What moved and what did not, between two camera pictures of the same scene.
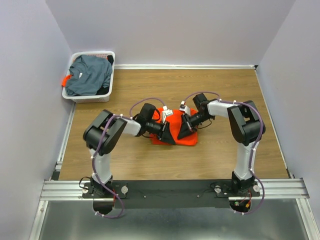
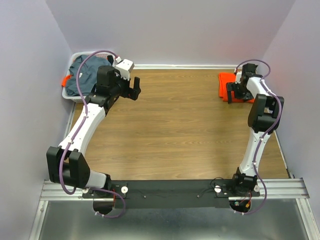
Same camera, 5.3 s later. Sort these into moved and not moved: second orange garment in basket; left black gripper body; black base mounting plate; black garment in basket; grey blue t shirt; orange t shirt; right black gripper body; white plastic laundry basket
Moved: left black gripper body; orange t shirt; right black gripper body
Not moved: white plastic laundry basket; black base mounting plate; second orange garment in basket; black garment in basket; grey blue t shirt
